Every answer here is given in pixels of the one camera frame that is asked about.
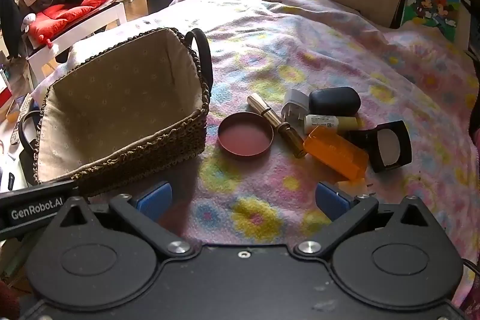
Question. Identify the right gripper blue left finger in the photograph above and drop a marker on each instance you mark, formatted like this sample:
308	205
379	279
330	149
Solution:
141	213

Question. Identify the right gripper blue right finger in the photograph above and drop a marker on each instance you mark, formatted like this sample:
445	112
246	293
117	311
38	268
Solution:
348	215

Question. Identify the orange translucent plastic box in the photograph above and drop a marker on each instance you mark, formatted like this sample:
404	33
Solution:
337	153

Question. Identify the black powder compact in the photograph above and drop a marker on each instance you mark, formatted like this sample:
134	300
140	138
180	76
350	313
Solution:
388	145

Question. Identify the gold lipstick tube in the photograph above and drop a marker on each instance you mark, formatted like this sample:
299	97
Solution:
290	136

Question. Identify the small white yellow tube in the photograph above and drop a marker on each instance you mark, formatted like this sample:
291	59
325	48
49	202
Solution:
338	124

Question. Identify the black oval case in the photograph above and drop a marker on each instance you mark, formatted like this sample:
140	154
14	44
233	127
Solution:
339	101

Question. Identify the white power plug adapter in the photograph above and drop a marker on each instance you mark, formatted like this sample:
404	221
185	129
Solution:
295	107

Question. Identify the round red blush compact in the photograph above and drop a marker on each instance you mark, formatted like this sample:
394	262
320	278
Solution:
245	135

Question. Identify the woven basket with fabric lining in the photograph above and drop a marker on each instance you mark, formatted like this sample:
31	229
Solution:
134	109

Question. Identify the white chair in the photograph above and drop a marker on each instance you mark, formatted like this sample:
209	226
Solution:
112	12

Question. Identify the red seat cushion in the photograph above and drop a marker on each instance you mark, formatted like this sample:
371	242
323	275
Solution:
52	21

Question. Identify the floral fleece blanket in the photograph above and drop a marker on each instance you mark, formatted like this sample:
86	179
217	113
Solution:
283	50

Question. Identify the Mickey Mouse picture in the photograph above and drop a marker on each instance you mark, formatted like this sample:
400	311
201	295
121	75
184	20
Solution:
439	14

